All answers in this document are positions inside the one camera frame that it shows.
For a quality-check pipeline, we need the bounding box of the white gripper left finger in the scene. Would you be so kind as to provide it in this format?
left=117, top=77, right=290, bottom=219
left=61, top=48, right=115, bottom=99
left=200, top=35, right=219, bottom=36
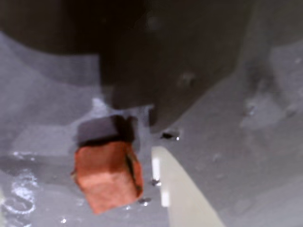
left=0, top=186, right=5, bottom=227

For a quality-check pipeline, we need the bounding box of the red cube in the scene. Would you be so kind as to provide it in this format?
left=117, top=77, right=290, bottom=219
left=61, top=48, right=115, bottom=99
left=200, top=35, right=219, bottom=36
left=71, top=139, right=144, bottom=215

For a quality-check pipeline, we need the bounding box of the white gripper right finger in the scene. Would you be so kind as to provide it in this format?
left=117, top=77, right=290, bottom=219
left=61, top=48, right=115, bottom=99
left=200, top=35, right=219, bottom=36
left=151, top=146, right=225, bottom=227

